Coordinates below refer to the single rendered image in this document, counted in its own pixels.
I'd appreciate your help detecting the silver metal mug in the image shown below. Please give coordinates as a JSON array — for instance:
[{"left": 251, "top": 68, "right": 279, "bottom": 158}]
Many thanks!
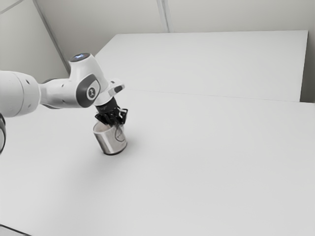
[{"left": 92, "top": 120, "right": 128, "bottom": 156}]

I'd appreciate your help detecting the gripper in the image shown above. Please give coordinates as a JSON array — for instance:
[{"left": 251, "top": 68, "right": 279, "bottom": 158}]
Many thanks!
[{"left": 94, "top": 97, "right": 129, "bottom": 127}]

